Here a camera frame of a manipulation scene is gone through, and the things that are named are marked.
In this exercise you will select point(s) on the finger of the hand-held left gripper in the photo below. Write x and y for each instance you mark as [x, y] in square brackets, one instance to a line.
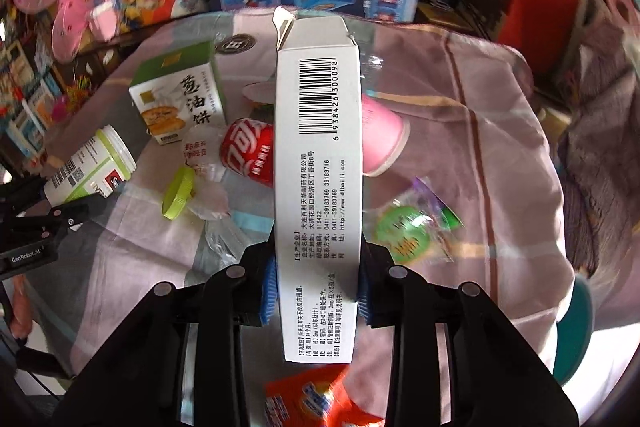
[75, 214]
[20, 192]

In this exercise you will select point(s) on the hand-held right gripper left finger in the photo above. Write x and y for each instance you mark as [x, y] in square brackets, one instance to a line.
[267, 292]

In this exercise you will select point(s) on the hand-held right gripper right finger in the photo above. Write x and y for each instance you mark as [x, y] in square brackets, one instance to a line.
[362, 307]

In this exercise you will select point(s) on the orange snack packet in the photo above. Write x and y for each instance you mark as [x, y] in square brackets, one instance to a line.
[310, 402]

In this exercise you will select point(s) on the white medicine box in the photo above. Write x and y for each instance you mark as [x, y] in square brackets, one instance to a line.
[320, 157]

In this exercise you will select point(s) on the teal bowl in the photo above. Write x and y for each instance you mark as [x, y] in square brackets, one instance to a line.
[575, 332]

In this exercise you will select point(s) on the person's left hand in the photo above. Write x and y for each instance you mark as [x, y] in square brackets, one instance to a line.
[20, 307]

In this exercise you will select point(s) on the white jar with green label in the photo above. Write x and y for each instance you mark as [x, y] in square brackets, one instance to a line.
[95, 162]

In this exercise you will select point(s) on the clear plastic bag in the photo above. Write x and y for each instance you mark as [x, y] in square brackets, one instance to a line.
[225, 237]

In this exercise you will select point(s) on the green snack in clear wrapper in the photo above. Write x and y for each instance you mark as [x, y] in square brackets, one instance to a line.
[405, 232]

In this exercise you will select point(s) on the green screw lid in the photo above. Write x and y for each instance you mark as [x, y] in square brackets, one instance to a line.
[177, 194]

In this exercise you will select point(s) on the red cola can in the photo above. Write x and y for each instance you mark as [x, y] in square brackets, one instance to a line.
[247, 152]

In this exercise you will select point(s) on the clear wrapper with red print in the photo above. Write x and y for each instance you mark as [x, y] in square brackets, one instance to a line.
[205, 157]

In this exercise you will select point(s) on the green and white food box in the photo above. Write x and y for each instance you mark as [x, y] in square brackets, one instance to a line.
[175, 92]

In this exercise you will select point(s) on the pink paper cup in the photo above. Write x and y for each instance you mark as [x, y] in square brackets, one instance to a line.
[382, 137]

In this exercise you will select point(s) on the pink checked tablecloth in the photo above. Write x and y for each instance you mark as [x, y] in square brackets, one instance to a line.
[475, 157]

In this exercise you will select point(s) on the orange jelly cup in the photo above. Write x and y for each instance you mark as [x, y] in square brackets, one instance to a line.
[257, 94]

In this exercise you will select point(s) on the dark round sticker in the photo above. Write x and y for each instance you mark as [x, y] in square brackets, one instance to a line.
[239, 43]

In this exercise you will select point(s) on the grey woven cloth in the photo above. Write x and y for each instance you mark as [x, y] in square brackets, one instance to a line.
[600, 132]

